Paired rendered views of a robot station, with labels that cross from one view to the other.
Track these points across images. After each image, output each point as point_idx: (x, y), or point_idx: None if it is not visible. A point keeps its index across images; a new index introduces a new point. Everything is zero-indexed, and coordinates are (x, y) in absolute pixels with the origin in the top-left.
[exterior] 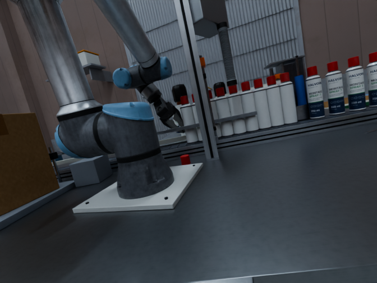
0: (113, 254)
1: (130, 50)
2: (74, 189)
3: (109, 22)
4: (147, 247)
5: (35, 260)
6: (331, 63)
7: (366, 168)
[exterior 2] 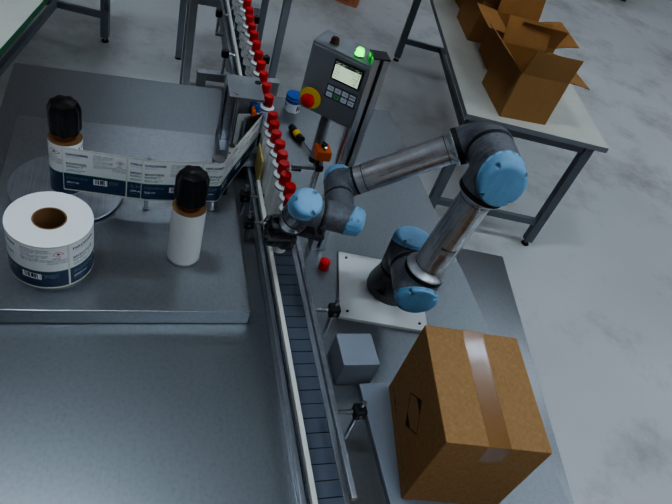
0: (453, 286)
1: (386, 185)
2: (376, 379)
3: (421, 173)
4: (447, 274)
5: (466, 320)
6: (270, 87)
7: (375, 191)
